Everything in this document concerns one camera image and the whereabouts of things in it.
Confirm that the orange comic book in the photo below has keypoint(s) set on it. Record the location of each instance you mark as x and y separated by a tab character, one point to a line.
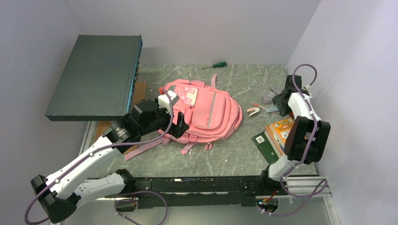
281	130

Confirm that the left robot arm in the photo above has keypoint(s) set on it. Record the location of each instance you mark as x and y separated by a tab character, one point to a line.
61	193

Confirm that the green handled screwdriver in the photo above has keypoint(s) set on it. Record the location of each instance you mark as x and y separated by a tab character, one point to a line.
217	65

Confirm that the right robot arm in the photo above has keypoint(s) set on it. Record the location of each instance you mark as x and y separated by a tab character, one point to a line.
307	138

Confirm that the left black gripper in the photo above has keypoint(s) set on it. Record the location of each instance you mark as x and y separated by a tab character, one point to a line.
177	130

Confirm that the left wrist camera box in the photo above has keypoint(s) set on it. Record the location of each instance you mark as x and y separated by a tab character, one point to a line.
167	99

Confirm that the red adjustable wrench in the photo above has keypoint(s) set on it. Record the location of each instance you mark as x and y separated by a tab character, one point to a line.
274	91

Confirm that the pink student backpack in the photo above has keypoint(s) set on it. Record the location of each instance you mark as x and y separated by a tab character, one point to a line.
211	114

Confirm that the pink pencil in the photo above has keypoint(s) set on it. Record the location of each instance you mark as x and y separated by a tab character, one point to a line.
259	106

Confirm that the clear tape roll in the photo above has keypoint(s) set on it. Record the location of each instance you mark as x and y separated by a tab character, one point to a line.
267	97

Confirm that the light blue marker pen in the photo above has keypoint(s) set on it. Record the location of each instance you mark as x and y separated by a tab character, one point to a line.
271	109

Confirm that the wooden board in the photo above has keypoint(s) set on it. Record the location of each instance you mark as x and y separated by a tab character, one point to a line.
139	94

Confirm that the dark green book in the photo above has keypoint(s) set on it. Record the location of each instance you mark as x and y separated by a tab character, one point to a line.
265	147

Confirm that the pink white stapler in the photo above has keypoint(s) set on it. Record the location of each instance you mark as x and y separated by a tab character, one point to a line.
253	111

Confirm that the dark grey flat box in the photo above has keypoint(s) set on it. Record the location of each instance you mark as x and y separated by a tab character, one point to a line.
98	80

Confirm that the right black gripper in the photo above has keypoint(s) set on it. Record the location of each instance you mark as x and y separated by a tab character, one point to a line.
283	111

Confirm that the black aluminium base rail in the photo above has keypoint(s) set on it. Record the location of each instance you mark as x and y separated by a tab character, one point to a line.
246	191

